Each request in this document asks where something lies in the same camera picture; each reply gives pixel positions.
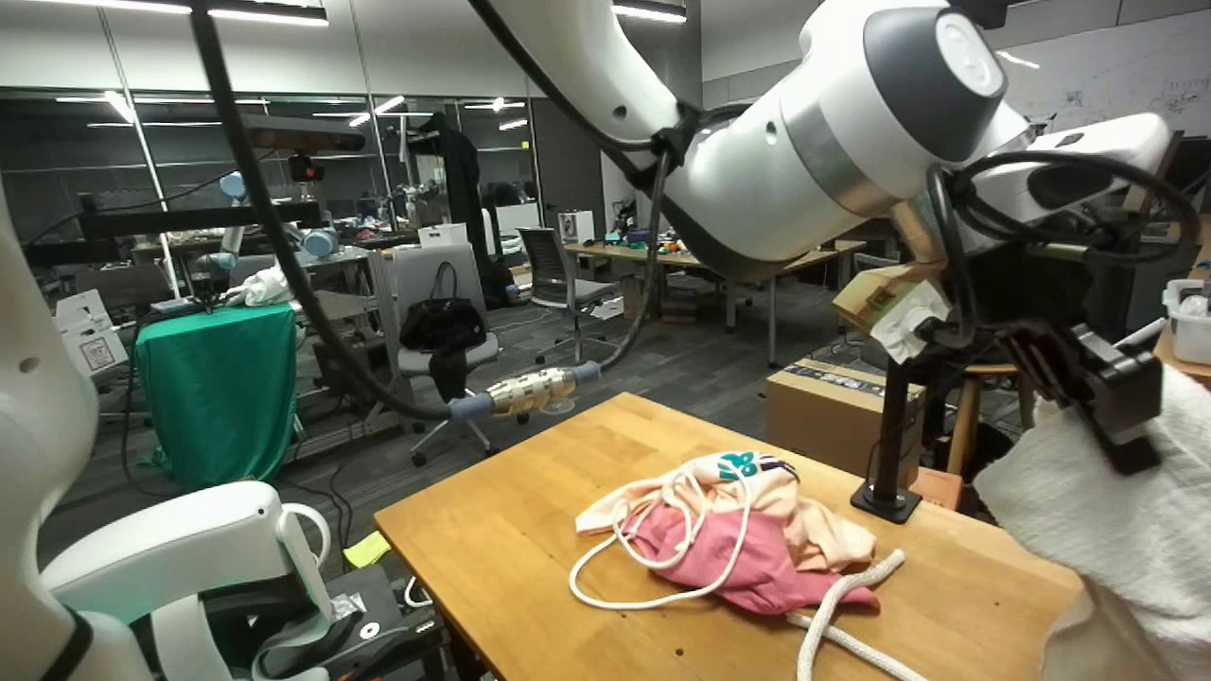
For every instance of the round wooden stool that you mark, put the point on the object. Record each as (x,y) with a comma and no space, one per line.
(985,401)

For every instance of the long brown cardboard box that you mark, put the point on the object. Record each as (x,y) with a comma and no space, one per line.
(816,401)

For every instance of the ceiling light strip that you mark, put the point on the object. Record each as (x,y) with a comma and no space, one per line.
(190,10)
(648,13)

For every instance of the dark mesh office chair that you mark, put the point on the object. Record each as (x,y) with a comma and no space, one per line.
(554,271)

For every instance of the peach printed cloth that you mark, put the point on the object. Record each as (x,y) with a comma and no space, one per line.
(817,523)

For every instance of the wooden top workbench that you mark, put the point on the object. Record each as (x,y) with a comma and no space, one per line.
(1177,372)

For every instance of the tan wrist camera box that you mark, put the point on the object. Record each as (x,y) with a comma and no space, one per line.
(889,308)

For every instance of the pale yellow paper note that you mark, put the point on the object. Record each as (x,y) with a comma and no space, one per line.
(366,548)

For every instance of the white plastic bin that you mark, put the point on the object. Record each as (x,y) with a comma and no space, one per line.
(1193,326)

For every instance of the pink cloth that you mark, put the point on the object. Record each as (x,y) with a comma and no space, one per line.
(759,568)

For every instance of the whitish grey cloth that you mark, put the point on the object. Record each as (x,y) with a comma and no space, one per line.
(1110,541)

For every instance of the black camera stand pole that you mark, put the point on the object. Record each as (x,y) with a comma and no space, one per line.
(895,430)

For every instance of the green draped cloth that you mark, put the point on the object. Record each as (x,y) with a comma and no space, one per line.
(213,392)

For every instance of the grey office chair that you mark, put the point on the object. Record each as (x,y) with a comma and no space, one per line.
(435,380)

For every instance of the black handbag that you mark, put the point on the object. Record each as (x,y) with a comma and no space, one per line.
(439,321)

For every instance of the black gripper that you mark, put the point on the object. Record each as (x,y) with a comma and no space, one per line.
(1116,380)

